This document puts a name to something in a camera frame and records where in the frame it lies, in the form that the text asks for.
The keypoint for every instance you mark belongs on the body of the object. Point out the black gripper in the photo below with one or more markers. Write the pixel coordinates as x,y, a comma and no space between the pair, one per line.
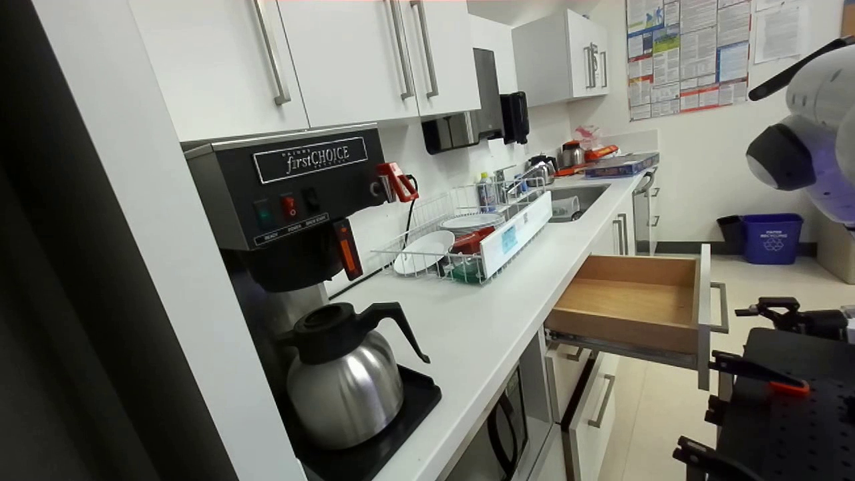
825,325

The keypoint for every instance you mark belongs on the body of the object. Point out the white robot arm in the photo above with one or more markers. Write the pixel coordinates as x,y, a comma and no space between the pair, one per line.
829,98

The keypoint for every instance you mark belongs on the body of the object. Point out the blue recycling bin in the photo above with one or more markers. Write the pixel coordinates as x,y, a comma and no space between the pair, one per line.
774,242

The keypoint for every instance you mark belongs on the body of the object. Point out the beige box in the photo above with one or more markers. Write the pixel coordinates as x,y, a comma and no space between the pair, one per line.
837,257

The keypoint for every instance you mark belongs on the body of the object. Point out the black waste bin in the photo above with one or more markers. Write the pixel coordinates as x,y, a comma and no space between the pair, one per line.
731,234

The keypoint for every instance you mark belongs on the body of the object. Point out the black perforated table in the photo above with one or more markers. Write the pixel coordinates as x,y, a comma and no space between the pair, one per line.
803,438

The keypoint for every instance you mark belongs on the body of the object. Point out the steel dishwasher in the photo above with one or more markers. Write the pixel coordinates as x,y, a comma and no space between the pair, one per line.
643,214

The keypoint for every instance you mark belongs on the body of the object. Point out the white base cabinet door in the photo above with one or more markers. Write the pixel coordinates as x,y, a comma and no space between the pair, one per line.
631,230
619,236

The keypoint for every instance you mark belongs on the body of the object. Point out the blue flat tray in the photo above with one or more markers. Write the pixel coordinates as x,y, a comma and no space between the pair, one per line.
623,168

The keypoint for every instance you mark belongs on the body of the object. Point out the steel sink basin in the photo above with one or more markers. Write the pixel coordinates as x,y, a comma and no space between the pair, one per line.
579,201

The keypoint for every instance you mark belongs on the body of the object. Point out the orange red container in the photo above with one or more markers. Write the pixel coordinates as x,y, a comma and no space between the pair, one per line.
601,154

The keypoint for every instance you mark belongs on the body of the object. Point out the steel pot with black lid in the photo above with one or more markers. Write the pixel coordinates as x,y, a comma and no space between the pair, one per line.
569,157

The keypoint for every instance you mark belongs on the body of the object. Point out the black coffee carafe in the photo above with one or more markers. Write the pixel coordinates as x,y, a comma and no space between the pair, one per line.
541,168

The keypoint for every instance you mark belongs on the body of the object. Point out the chrome faucet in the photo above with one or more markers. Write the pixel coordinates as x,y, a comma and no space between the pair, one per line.
524,185

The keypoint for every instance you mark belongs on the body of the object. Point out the black built-in microwave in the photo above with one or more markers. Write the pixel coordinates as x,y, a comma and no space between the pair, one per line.
503,430

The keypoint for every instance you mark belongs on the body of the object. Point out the red utensil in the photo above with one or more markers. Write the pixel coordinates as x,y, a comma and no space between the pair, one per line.
471,242

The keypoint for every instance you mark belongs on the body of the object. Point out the clear plastic bottle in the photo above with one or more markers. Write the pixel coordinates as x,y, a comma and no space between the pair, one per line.
484,194

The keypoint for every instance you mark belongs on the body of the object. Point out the white plate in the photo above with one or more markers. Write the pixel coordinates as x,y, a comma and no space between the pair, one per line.
424,254
466,222

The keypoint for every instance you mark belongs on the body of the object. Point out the black soap dispenser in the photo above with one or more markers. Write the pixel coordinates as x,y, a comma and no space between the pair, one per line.
513,116

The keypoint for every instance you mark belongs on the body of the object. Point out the steel paper towel dispenser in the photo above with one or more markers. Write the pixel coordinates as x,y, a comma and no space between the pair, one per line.
487,89

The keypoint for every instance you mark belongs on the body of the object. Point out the stainless steel coffee carafe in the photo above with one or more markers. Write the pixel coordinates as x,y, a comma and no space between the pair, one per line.
348,391

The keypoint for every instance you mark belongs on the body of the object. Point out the black steel coffee maker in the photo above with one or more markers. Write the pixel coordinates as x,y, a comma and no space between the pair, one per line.
267,204

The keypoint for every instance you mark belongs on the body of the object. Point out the tall white side panel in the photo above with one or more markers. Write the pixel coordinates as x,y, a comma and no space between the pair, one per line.
169,269

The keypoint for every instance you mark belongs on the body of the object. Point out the dark refrigerator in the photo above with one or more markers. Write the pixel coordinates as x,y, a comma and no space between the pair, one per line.
55,269

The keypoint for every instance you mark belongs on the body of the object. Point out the wall notice papers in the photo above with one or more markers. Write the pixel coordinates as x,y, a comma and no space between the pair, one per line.
676,55

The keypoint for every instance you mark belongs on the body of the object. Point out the small white wall cabinet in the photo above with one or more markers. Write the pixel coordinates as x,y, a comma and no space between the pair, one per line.
552,58

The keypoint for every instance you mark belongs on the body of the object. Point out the white wall cabinet door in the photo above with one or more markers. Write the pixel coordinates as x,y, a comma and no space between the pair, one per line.
203,62
348,55
458,55

